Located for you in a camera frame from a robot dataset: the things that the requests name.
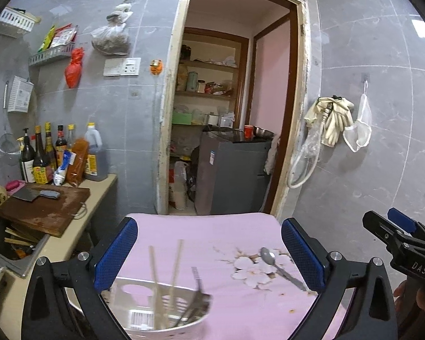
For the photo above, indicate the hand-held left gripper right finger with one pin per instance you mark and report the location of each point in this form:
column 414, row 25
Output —
column 302, row 255

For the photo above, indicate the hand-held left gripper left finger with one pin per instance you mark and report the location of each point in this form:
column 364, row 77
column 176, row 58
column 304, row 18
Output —
column 115, row 255

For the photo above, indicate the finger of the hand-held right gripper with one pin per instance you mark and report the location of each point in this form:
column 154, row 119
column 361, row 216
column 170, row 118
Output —
column 379, row 228
column 402, row 217

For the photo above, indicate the metal spoon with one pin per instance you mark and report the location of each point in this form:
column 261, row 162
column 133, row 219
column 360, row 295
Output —
column 269, row 255

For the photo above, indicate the wooden chopstick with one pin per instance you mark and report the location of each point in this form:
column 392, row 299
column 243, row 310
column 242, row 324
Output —
column 174, row 276
column 155, row 283

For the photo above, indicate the white utensil holder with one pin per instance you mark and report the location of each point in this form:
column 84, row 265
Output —
column 138, row 320

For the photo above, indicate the metal fork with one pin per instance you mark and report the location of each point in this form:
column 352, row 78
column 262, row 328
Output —
column 195, row 279

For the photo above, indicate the stainless steel utensil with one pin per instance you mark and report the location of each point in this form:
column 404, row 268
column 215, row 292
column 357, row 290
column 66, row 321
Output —
column 202, row 302

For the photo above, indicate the person's right hand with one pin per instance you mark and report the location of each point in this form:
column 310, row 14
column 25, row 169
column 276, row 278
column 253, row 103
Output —
column 403, row 294

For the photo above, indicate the beige kitchen counter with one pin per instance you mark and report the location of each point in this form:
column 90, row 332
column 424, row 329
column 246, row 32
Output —
column 99, row 191

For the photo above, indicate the wooden cutting board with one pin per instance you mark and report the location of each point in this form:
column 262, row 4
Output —
column 46, row 212

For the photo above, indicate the pink floral tablecloth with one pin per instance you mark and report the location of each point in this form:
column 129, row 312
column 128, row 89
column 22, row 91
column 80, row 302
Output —
column 216, row 233

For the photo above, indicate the white sack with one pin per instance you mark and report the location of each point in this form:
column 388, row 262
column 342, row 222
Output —
column 179, row 187

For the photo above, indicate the white mesh bag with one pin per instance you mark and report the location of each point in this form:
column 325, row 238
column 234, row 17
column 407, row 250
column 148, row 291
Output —
column 357, row 134

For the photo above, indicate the bundle of wooden chopsticks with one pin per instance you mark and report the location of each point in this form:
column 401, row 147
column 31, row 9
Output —
column 19, row 241

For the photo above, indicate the large dark liquid jug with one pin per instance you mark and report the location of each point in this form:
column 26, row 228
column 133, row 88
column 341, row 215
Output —
column 95, row 159

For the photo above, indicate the orange-brown spice packet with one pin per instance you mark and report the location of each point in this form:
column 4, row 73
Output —
column 77, row 164

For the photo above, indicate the white cloth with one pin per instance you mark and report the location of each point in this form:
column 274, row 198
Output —
column 272, row 156

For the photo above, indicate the grey refrigerator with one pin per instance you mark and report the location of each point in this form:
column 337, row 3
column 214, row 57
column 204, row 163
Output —
column 233, row 177

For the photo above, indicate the dark bottle yellow label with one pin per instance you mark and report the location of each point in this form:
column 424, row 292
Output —
column 41, row 170

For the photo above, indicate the steel sink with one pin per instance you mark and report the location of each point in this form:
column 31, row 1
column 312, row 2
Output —
column 0, row 251

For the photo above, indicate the cream rubber gloves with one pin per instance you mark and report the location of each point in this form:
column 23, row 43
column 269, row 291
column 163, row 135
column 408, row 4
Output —
column 334, row 120

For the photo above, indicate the red-label sauce bottle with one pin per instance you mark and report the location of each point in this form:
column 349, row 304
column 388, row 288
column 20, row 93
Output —
column 61, row 147

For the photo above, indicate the pink scrub brush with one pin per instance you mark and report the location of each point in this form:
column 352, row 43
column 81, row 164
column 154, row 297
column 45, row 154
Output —
column 15, row 185

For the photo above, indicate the slim clear bottle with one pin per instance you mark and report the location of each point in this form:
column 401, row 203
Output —
column 71, row 138

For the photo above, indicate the tall dark sauce bottle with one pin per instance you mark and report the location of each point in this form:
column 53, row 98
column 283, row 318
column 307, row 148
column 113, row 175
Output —
column 49, row 145

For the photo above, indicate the steel bowl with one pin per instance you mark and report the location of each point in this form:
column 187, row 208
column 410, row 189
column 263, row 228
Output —
column 264, row 132

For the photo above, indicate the beige round scrubber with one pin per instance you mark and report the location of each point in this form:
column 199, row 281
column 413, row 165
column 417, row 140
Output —
column 0, row 194

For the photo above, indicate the red cup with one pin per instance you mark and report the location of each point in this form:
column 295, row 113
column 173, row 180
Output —
column 249, row 132

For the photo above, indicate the hanging mesh strainer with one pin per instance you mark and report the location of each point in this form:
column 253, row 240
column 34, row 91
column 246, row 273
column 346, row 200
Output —
column 7, row 150

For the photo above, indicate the green box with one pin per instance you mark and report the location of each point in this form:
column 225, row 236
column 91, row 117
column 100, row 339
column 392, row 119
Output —
column 181, row 117

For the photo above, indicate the white hanging packet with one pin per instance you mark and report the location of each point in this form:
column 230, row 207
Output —
column 19, row 94

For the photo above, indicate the red plastic bag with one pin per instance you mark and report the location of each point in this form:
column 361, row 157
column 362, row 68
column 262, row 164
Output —
column 73, row 71

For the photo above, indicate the glass jar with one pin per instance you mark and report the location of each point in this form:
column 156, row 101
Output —
column 201, row 86

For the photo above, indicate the pale green canister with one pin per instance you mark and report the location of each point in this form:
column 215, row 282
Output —
column 192, row 81

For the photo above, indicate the wooden pantry shelf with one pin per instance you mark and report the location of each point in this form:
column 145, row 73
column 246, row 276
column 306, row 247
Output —
column 216, row 65

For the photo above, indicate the grey basket shelf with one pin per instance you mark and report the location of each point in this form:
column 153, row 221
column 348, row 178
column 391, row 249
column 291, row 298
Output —
column 51, row 55

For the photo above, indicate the clear bag of dried goods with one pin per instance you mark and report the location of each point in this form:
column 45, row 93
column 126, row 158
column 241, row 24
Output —
column 111, row 40

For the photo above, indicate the red packets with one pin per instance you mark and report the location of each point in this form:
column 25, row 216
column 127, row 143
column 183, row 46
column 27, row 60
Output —
column 64, row 35

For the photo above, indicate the yellow-green packet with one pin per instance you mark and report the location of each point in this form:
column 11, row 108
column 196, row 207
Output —
column 46, row 39

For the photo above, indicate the small clear plastic bag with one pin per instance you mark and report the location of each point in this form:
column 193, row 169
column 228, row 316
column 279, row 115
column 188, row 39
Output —
column 120, row 11

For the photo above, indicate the white basket shelf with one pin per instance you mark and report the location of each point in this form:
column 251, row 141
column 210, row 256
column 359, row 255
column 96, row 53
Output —
column 16, row 21

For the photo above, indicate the door frame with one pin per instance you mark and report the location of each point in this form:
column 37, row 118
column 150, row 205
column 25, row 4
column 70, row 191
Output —
column 170, row 95

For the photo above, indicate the white wall switch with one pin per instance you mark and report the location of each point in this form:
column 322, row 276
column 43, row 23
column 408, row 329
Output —
column 112, row 67

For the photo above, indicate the white wall socket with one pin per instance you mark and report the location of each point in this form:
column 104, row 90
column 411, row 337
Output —
column 131, row 66

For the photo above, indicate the orange wall hook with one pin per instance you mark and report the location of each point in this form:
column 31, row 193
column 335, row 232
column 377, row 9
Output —
column 156, row 67

